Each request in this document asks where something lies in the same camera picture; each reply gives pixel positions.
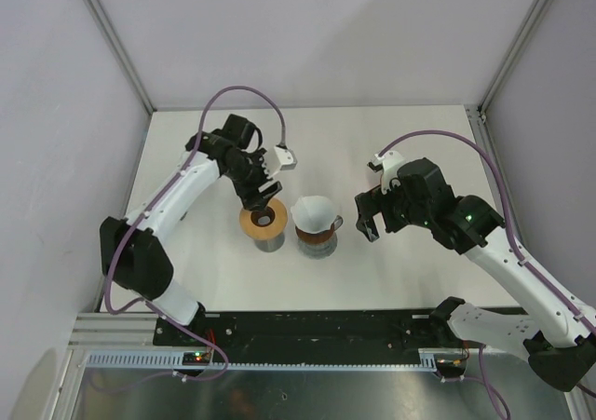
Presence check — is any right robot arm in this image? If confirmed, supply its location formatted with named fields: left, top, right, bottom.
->
left=355, top=151, right=595, bottom=392

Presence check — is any white paper cone filter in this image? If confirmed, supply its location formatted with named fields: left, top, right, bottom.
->
left=291, top=196, right=338, bottom=234

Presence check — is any right aluminium corner post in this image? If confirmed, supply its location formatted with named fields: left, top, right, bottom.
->
left=477, top=0, right=554, bottom=114

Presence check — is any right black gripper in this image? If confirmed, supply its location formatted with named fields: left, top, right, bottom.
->
left=356, top=179, right=432, bottom=242

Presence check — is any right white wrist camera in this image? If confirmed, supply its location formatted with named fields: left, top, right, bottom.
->
left=368, top=150, right=406, bottom=195

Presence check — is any grey glass carafe with collar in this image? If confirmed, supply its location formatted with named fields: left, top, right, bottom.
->
left=254, top=233, right=285, bottom=253

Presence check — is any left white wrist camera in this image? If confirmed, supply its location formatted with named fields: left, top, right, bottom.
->
left=264, top=145, right=297, bottom=177

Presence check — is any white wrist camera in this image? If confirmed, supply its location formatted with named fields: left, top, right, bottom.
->
left=368, top=150, right=406, bottom=195
left=264, top=145, right=297, bottom=177

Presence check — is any dark wooden dripper ring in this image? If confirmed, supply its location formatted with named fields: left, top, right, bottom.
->
left=295, top=225, right=337, bottom=247

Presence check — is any clear ribbed glass server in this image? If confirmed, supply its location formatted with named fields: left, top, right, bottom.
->
left=298, top=234, right=338, bottom=260

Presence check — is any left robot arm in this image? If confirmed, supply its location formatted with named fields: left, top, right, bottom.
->
left=100, top=115, right=297, bottom=345

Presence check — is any left aluminium corner post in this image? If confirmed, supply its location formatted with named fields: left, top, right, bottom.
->
left=83, top=0, right=156, bottom=116

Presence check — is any light wooden dripper ring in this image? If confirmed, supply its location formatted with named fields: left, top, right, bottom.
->
left=237, top=197, right=289, bottom=241

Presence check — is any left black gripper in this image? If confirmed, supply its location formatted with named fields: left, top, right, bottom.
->
left=223, top=147, right=281, bottom=211

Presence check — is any aluminium corner post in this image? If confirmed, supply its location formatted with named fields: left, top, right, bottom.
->
left=83, top=0, right=156, bottom=116
left=477, top=0, right=554, bottom=114

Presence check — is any white slotted cable duct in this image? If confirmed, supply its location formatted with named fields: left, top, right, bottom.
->
left=82, top=348, right=443, bottom=373

